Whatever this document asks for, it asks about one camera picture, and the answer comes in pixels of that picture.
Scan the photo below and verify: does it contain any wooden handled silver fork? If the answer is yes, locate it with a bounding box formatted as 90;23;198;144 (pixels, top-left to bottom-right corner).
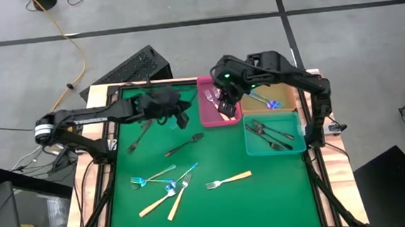
205;170;254;191
163;172;195;222
211;86;224;103
203;88;231;123
136;185;185;218
219;103;242;123

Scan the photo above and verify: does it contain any pink plastic bin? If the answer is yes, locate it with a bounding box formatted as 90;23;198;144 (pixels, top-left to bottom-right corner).
196;74;244;128

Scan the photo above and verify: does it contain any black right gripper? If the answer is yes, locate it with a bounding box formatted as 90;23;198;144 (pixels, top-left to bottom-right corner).
213;73;248;120

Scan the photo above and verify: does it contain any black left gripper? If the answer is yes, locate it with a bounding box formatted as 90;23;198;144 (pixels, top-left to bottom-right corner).
138;84;194;133

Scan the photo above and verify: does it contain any black metal fork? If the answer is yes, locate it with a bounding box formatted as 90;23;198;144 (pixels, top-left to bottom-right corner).
123;119;158;156
255;123;294;153
163;131;207;158
245;121;285;153
252;116;296;143

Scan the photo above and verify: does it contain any green table mat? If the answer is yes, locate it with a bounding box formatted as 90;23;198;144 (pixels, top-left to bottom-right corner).
98;75;322;227

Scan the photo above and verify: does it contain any yellow floor cable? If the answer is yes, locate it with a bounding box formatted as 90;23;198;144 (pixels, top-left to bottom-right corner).
29;0;91;122

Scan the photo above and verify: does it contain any black round stand base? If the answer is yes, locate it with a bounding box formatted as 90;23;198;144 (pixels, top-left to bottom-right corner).
31;0;58;13

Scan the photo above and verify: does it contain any black table frame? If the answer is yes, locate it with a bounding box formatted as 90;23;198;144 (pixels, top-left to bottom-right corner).
56;66;369;227

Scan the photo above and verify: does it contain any black computer case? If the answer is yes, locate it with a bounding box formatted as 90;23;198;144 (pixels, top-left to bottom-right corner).
76;43;175;101

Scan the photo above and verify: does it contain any large black box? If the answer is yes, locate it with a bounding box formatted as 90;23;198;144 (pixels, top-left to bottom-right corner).
351;144;405;227

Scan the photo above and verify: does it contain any teal plastic bin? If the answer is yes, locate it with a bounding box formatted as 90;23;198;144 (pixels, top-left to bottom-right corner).
242;110;307;158

